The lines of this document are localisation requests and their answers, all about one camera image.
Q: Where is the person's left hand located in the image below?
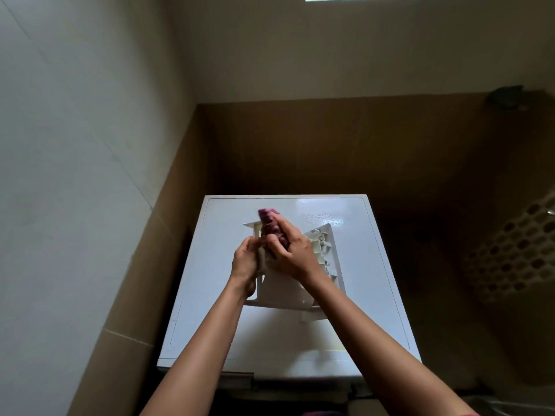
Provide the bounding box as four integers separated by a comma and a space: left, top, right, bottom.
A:
228, 236, 264, 300

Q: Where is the person's right hand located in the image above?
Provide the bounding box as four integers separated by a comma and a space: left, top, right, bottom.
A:
265, 214, 327, 287

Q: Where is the red checkered cloth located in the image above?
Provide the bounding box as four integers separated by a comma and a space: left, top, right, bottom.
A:
257, 207, 291, 252

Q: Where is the white washing machine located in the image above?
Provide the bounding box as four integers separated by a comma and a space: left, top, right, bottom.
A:
157, 194, 423, 402

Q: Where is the person's right forearm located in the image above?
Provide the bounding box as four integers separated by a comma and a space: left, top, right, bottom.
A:
305, 276, 479, 416

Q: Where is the person's left forearm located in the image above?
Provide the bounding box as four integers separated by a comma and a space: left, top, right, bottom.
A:
139, 288, 247, 416

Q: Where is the perforated plastic basket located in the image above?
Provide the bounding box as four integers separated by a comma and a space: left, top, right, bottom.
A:
461, 188, 555, 304

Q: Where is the dark round basin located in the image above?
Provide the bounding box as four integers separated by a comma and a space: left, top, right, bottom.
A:
461, 395, 555, 416

